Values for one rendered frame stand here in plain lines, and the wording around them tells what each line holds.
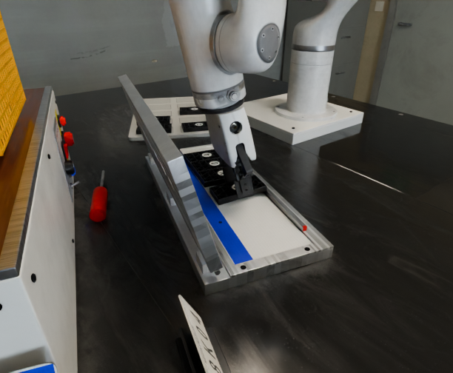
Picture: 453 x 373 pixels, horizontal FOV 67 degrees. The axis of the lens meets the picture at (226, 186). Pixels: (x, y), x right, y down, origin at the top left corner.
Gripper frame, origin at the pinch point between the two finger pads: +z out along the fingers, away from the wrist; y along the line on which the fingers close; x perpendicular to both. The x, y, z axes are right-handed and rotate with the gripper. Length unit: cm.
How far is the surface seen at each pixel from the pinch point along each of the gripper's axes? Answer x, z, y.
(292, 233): -2.5, 3.7, -14.5
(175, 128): 1.9, 3.9, 43.0
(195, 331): 16.8, -4.0, -28.7
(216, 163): 0.2, 1.9, 11.9
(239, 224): 4.2, 2.3, -9.2
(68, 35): 27, -11, 220
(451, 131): -72, 21, 13
